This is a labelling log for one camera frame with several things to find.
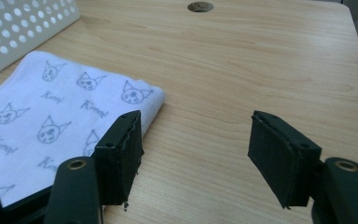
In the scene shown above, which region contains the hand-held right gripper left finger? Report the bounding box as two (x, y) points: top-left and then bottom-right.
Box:
(92, 109), (145, 213)

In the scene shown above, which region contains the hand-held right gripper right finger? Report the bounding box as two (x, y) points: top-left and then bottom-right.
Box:
(247, 110), (323, 209)

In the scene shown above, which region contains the white cat print towel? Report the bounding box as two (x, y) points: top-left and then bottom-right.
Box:
(0, 50), (166, 208)

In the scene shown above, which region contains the white perforated basket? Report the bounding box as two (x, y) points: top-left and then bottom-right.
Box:
(0, 0), (81, 84)

